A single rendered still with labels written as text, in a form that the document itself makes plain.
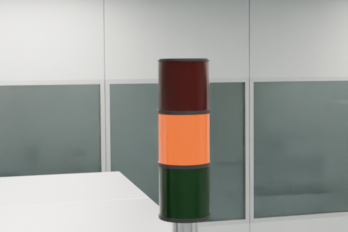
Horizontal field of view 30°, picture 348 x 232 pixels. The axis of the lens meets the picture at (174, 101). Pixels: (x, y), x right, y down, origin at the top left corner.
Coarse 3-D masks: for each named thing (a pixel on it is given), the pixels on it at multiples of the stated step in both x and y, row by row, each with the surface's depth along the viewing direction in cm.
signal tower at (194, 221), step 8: (160, 112) 61; (168, 112) 60; (176, 112) 60; (184, 112) 59; (192, 112) 60; (200, 112) 60; (208, 112) 61; (168, 168) 60; (176, 168) 60; (184, 168) 60; (192, 168) 60; (160, 216) 61; (208, 216) 61; (176, 224) 62; (184, 224) 61; (192, 224) 61
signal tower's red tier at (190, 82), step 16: (160, 64) 61; (176, 64) 59; (192, 64) 59; (208, 64) 61; (160, 80) 61; (176, 80) 59; (192, 80) 59; (208, 80) 61; (160, 96) 61; (176, 96) 60; (192, 96) 60; (208, 96) 61
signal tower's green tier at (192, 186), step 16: (160, 176) 61; (176, 176) 60; (192, 176) 60; (208, 176) 61; (160, 192) 62; (176, 192) 60; (192, 192) 60; (208, 192) 61; (160, 208) 62; (176, 208) 60; (192, 208) 60; (208, 208) 61
